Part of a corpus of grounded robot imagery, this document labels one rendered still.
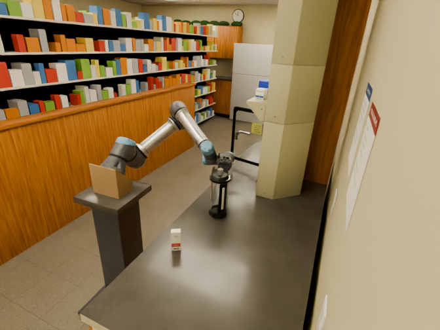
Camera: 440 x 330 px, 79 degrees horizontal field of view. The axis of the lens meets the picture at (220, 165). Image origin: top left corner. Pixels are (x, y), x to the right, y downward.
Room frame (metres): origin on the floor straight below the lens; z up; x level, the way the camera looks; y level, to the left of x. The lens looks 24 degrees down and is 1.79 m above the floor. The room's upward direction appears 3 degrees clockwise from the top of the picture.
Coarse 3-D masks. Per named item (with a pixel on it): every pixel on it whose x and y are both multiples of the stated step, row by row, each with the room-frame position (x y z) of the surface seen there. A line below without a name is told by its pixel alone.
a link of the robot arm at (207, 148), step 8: (176, 104) 1.68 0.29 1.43; (184, 104) 1.71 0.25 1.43; (176, 112) 1.63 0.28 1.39; (184, 112) 1.63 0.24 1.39; (184, 120) 1.59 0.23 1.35; (192, 120) 1.59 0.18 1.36; (192, 128) 1.54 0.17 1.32; (192, 136) 1.51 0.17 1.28; (200, 136) 1.49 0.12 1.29; (200, 144) 1.46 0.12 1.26; (208, 144) 1.43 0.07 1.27; (208, 152) 1.40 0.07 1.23
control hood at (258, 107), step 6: (246, 102) 1.50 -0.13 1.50; (252, 102) 1.48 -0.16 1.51; (258, 102) 1.47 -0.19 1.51; (264, 102) 1.48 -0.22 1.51; (252, 108) 1.48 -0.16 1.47; (258, 108) 1.47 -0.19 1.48; (264, 108) 1.46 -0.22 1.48; (258, 114) 1.47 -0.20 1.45; (264, 114) 1.46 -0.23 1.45; (264, 120) 1.46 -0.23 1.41
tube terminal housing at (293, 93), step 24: (288, 72) 1.42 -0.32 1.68; (312, 72) 1.46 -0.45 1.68; (288, 96) 1.41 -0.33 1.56; (312, 96) 1.47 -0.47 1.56; (288, 120) 1.42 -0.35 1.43; (312, 120) 1.48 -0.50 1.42; (264, 144) 1.45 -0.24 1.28; (288, 144) 1.43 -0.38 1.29; (264, 168) 1.44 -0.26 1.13; (288, 168) 1.44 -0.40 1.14; (264, 192) 1.43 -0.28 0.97; (288, 192) 1.45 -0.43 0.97
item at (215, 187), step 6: (228, 174) 1.26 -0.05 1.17; (216, 180) 1.18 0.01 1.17; (228, 180) 1.19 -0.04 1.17; (216, 186) 1.18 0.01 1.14; (228, 186) 1.21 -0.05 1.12; (210, 192) 1.22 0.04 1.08; (216, 192) 1.18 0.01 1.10; (210, 198) 1.21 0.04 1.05; (216, 198) 1.18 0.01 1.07; (210, 204) 1.21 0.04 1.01; (216, 204) 1.18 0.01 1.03; (210, 210) 1.21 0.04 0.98; (216, 210) 1.18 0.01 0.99
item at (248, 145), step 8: (240, 112) 1.88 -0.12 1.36; (240, 120) 1.87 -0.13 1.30; (248, 120) 1.84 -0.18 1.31; (256, 120) 1.81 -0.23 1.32; (240, 128) 1.87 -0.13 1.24; (248, 128) 1.84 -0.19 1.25; (256, 128) 1.81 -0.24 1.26; (240, 136) 1.87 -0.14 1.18; (248, 136) 1.83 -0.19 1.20; (256, 136) 1.80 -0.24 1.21; (240, 144) 1.86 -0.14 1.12; (248, 144) 1.83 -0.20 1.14; (256, 144) 1.80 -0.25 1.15; (240, 152) 1.86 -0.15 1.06; (248, 152) 1.83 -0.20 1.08; (256, 152) 1.79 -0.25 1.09; (256, 160) 1.79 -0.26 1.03
